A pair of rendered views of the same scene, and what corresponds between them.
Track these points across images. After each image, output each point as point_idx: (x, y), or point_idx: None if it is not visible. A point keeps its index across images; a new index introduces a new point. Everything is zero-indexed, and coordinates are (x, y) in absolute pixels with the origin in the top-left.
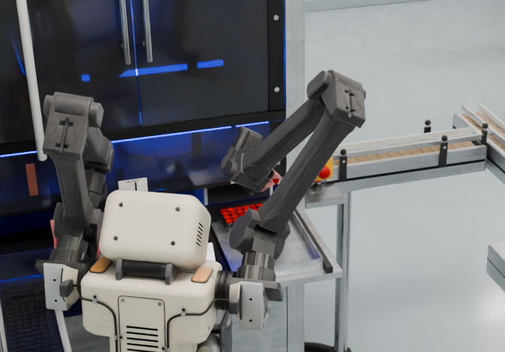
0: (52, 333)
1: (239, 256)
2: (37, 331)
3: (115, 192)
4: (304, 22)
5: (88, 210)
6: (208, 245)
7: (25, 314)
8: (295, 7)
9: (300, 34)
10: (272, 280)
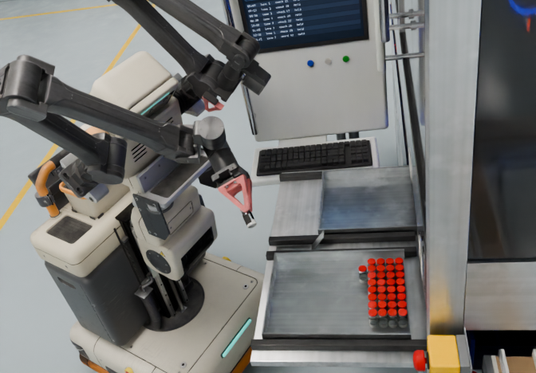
0: (289, 164)
1: (321, 273)
2: (296, 157)
3: (139, 51)
4: (428, 143)
5: (184, 65)
6: (321, 236)
7: (322, 151)
8: (427, 107)
9: (427, 156)
10: (72, 174)
